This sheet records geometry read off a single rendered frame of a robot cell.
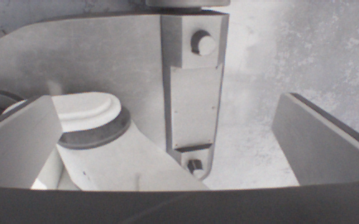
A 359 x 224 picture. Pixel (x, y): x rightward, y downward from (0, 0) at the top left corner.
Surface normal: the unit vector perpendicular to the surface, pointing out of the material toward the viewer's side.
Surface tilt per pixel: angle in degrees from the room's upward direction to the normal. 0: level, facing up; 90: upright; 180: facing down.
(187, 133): 0
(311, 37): 0
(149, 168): 90
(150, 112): 0
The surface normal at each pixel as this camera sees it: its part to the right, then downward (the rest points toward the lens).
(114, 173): 0.00, -0.85
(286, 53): 0.21, 0.51
